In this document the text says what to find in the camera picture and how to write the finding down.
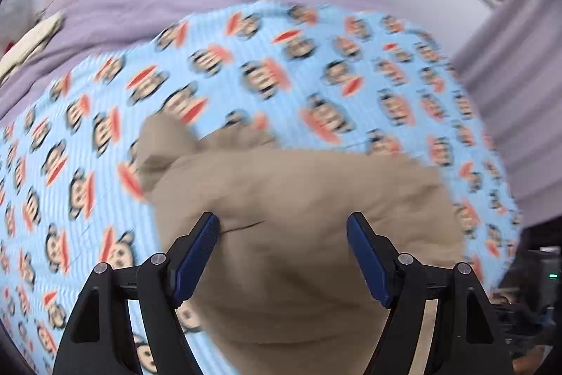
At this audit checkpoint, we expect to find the khaki puffer jacket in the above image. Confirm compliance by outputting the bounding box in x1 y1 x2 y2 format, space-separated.
136 112 465 374

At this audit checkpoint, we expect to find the purple curtain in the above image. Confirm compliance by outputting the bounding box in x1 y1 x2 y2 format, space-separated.
452 0 561 226

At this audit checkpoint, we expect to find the cream folded garment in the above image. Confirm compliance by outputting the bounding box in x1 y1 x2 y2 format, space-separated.
1 11 65 86

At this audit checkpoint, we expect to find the blue monkey print blanket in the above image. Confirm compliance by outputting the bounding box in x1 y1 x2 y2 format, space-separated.
1 1 521 374

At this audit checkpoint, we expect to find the white round cushion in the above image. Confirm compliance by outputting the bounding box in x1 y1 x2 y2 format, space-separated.
0 0 35 54

